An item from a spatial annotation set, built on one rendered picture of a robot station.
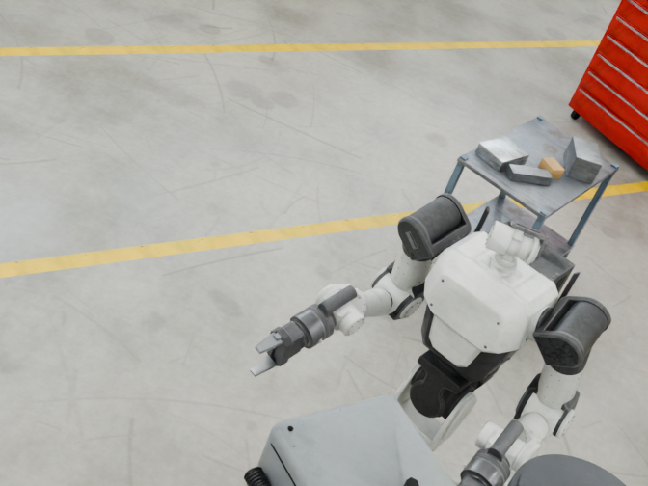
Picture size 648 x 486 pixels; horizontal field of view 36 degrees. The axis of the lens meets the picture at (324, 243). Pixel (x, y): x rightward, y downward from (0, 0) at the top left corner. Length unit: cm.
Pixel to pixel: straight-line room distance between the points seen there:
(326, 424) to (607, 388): 360
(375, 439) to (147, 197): 359
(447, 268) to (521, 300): 18
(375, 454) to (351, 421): 7
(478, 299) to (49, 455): 213
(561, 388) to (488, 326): 25
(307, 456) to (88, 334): 282
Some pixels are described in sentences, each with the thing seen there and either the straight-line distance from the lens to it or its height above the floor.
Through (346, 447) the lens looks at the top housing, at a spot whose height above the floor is 189.
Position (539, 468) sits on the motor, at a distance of 134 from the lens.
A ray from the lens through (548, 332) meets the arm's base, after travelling 229.
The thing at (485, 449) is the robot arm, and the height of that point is 157.
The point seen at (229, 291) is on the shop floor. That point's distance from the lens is 474.
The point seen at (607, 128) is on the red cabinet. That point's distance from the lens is 720.
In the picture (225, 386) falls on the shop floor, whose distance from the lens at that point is 431.
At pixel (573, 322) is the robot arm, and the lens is 230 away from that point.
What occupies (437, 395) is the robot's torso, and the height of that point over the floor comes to 142.
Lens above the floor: 312
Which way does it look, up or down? 37 degrees down
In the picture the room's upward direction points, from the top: 20 degrees clockwise
